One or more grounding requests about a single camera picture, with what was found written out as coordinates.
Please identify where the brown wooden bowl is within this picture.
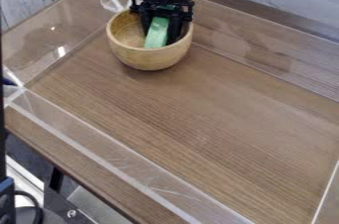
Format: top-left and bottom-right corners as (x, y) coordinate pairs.
(106, 10), (194, 71)

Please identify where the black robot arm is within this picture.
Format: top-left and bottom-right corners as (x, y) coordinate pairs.
(130, 0), (195, 49)

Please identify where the black table leg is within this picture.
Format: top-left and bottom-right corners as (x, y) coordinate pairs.
(50, 168), (65, 193)

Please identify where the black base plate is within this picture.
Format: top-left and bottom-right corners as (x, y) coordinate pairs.
(43, 187), (97, 224)

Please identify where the clear acrylic tray wall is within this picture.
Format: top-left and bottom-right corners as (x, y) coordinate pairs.
(3, 0), (339, 224)

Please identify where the green rectangular block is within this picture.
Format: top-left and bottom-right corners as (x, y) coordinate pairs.
(143, 4), (178, 50)

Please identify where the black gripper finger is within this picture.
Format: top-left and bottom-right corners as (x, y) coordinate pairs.
(139, 9), (153, 34)
(167, 14), (183, 45)

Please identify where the black cable loop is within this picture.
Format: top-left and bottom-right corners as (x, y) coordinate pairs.
(9, 189), (46, 224)

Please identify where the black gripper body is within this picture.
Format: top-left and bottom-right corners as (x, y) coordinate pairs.
(130, 0), (195, 22)

